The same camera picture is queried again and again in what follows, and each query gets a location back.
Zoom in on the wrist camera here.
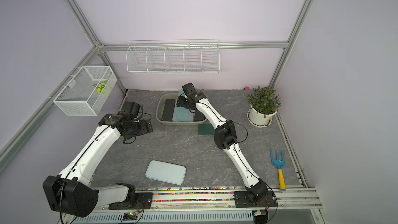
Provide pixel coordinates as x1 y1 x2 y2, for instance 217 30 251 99
119 101 141 119
182 83 197 97

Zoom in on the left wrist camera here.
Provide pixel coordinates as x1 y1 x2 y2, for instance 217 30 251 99
119 101 141 119

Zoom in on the beige plastic storage box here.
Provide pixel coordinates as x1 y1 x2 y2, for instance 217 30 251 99
156 93 207 125

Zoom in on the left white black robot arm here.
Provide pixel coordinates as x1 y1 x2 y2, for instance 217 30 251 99
42 114 153 217

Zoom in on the green leaf toy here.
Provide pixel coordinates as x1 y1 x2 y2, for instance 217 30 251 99
93 80 109 95

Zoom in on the teal ribbed pencil case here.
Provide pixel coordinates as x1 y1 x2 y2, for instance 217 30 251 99
175 89 194 122

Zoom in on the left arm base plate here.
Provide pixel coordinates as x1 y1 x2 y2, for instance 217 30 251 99
108 192 153 210

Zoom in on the blue yellow garden fork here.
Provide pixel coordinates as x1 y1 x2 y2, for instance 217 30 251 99
270 149 286 191

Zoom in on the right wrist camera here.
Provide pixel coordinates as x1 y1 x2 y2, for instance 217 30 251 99
182 83 197 97

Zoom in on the dark grey pencil case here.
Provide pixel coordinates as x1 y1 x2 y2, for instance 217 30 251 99
194 111 206 122

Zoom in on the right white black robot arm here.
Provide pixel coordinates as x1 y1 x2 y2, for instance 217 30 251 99
177 89 269 206

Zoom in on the pale blue flat pencil case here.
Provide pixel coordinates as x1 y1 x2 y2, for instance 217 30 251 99
145 160 187 185

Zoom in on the dark green pencil case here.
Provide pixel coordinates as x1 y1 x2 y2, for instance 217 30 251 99
198 123 215 136

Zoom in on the white wire wall shelf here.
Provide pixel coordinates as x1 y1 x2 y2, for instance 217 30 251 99
126 39 220 74

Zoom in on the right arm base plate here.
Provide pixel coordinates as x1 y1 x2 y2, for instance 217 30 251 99
232 191 277 208

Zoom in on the black pencil case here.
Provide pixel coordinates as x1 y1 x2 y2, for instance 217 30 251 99
162 99 176 121

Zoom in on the white mesh wall basket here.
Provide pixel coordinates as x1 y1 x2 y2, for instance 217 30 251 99
53 65 117 116

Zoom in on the aluminium front rail frame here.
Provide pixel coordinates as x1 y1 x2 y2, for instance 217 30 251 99
59 187 329 224

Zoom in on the large potted green plant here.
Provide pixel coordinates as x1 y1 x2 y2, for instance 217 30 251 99
247 86 281 128

